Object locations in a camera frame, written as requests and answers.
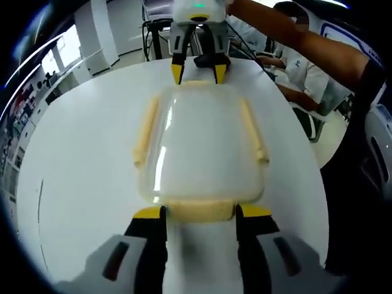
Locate white chest device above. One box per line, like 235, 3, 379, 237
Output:
366, 104, 392, 192

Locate clear storage box yellow latches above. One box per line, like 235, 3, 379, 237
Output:
131, 80, 270, 223

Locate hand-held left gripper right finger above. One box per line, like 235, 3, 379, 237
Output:
234, 203, 353, 294

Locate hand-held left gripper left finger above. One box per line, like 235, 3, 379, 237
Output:
58, 205, 169, 294

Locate wall display board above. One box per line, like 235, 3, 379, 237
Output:
318, 21, 383, 62

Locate black cable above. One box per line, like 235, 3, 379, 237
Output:
225, 18, 278, 82

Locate small black device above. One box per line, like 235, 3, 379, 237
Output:
192, 54, 232, 69

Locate white chair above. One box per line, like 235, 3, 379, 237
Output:
289, 102, 327, 143

